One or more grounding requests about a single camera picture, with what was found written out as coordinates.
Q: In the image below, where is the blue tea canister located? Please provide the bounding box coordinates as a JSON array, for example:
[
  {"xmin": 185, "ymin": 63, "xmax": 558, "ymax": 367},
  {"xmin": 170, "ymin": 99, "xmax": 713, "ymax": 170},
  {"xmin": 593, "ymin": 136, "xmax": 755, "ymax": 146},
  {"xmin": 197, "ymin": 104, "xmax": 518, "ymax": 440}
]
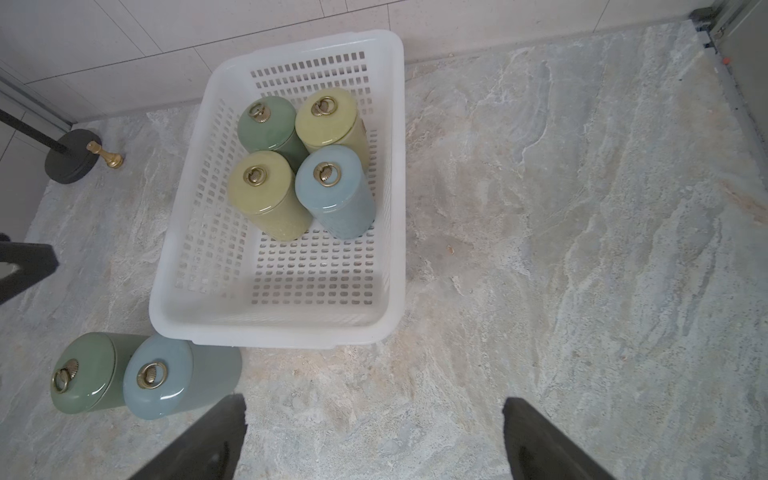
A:
[
  {"xmin": 123, "ymin": 334, "xmax": 243, "ymax": 420},
  {"xmin": 295, "ymin": 145, "xmax": 376, "ymax": 240}
]

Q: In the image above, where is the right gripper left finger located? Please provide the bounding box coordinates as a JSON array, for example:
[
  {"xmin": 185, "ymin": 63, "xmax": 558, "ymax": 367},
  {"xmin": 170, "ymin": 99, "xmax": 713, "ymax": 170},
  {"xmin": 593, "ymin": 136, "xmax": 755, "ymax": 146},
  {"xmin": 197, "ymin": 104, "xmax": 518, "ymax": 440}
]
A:
[{"xmin": 131, "ymin": 393, "xmax": 248, "ymax": 479}]

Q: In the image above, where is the blue tea canister front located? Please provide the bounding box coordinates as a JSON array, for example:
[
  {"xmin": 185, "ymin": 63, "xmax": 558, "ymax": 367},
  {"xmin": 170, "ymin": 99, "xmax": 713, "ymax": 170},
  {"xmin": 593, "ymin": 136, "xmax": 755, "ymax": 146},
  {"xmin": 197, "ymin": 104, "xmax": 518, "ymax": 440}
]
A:
[{"xmin": 123, "ymin": 334, "xmax": 243, "ymax": 420}]

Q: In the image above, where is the small brass chess piece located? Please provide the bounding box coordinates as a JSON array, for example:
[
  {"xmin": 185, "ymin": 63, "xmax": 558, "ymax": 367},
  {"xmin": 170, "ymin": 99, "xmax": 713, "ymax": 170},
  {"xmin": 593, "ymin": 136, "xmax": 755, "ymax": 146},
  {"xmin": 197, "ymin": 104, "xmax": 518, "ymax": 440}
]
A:
[{"xmin": 86, "ymin": 141, "xmax": 124, "ymax": 169}]

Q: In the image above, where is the white plastic basket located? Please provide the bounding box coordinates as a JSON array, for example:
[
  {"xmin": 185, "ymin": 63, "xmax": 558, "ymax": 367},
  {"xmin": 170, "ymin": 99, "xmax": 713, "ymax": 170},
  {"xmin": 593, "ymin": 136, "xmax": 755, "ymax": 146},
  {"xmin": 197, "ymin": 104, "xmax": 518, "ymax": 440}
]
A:
[{"xmin": 149, "ymin": 30, "xmax": 406, "ymax": 349}]

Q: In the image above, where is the yellow-green tea canister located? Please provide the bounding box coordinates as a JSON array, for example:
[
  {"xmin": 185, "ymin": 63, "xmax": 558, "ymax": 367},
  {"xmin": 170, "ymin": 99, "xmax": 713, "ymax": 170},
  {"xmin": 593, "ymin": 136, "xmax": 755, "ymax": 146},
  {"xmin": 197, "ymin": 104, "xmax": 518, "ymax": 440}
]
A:
[{"xmin": 227, "ymin": 151, "xmax": 313, "ymax": 242}]

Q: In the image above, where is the dark green tea canister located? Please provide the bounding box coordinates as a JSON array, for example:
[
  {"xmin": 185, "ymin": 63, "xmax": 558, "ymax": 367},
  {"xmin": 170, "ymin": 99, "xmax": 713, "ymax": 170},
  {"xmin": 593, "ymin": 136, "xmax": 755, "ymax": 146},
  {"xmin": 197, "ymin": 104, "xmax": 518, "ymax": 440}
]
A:
[{"xmin": 50, "ymin": 332, "xmax": 147, "ymax": 414}]

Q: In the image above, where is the microphone on black stand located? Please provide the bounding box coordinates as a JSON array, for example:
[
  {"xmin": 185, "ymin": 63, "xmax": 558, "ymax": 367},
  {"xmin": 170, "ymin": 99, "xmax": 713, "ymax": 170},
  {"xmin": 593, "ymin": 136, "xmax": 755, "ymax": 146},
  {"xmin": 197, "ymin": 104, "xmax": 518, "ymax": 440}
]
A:
[{"xmin": 0, "ymin": 110, "xmax": 101, "ymax": 184}]

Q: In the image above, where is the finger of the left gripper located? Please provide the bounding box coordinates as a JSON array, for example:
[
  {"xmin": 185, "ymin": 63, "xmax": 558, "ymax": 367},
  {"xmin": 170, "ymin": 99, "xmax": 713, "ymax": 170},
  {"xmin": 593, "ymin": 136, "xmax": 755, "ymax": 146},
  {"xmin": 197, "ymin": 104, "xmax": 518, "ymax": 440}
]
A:
[{"xmin": 1, "ymin": 233, "xmax": 59, "ymax": 304}]

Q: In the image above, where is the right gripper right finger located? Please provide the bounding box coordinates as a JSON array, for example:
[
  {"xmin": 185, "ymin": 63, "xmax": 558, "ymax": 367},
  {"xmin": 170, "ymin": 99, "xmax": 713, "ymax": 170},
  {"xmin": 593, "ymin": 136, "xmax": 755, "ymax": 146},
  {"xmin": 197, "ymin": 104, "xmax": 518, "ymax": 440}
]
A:
[{"xmin": 502, "ymin": 397, "xmax": 615, "ymax": 480}]

